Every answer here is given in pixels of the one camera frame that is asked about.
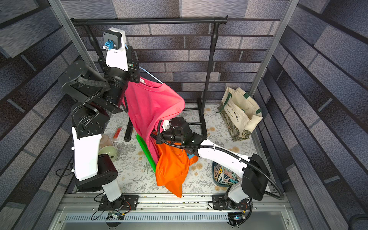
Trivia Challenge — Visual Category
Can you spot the light blue wire hanger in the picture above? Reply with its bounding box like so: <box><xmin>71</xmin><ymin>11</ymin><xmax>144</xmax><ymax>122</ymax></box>
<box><xmin>140</xmin><ymin>67</ymin><xmax>164</xmax><ymax>84</ymax></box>

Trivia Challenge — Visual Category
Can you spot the pink t-shirt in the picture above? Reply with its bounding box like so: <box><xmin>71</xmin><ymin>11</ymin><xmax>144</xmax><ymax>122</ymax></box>
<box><xmin>122</xmin><ymin>80</ymin><xmax>185</xmax><ymax>163</ymax></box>

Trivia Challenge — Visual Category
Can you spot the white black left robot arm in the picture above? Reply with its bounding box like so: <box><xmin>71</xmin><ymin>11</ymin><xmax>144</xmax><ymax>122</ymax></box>
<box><xmin>58</xmin><ymin>45</ymin><xmax>140</xmax><ymax>204</ymax></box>

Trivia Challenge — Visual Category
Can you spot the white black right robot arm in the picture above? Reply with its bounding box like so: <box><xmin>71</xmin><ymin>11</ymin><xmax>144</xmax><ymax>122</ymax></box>
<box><xmin>157</xmin><ymin>117</ymin><xmax>274</xmax><ymax>203</ymax></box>

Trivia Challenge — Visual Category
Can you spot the blue t-shirt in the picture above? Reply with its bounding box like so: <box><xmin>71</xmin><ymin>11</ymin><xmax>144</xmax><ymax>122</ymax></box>
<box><xmin>187</xmin><ymin>153</ymin><xmax>195</xmax><ymax>160</ymax></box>

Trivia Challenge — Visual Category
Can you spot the orange t-shirt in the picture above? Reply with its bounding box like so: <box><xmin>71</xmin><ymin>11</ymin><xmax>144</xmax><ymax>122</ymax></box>
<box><xmin>155</xmin><ymin>144</ymin><xmax>198</xmax><ymax>198</ymax></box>

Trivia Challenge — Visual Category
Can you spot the black clothes rack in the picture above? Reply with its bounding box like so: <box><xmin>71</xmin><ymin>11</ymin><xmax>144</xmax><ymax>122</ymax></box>
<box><xmin>71</xmin><ymin>17</ymin><xmax>228</xmax><ymax>137</ymax></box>

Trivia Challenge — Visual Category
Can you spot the red pen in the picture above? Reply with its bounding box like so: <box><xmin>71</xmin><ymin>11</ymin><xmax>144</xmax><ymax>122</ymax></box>
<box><xmin>113</xmin><ymin>127</ymin><xmax>122</xmax><ymax>139</ymax></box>

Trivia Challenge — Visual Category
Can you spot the floral table cloth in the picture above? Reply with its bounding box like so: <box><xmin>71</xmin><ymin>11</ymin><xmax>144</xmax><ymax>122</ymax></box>
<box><xmin>104</xmin><ymin>104</ymin><xmax>256</xmax><ymax>194</ymax></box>

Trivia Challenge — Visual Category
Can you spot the teal clothespin tray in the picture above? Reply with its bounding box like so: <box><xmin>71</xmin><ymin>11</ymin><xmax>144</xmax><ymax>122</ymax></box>
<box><xmin>212</xmin><ymin>162</ymin><xmax>241</xmax><ymax>187</ymax></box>

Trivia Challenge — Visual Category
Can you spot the cream canvas tote bag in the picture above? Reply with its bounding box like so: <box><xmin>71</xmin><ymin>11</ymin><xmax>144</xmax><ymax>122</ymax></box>
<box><xmin>218</xmin><ymin>87</ymin><xmax>263</xmax><ymax>141</ymax></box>

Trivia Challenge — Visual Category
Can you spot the light green bowl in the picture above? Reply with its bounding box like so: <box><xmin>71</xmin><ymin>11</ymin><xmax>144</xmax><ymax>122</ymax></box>
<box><xmin>99</xmin><ymin>146</ymin><xmax>118</xmax><ymax>162</ymax></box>

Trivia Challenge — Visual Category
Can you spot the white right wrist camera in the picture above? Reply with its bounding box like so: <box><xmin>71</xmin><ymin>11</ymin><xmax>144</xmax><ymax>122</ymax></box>
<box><xmin>162</xmin><ymin>120</ymin><xmax>170</xmax><ymax>131</ymax></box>

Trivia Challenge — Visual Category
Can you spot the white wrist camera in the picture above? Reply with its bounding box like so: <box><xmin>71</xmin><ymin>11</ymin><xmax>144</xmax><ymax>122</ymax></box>
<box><xmin>103</xmin><ymin>27</ymin><xmax>129</xmax><ymax>72</ymax></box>
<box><xmin>162</xmin><ymin>120</ymin><xmax>170</xmax><ymax>131</ymax></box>

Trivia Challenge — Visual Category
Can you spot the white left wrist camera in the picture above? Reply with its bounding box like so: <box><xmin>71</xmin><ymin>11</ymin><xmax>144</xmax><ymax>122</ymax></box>
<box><xmin>103</xmin><ymin>27</ymin><xmax>129</xmax><ymax>72</ymax></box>

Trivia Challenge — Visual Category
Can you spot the black corrugated cable conduit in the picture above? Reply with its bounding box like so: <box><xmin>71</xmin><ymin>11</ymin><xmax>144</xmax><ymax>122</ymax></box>
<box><xmin>156</xmin><ymin>119</ymin><xmax>285</xmax><ymax>200</ymax></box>

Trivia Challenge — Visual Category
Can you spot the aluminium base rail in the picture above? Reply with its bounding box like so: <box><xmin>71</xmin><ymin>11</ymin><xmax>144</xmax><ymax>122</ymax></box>
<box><xmin>50</xmin><ymin>193</ymin><xmax>298</xmax><ymax>230</ymax></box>

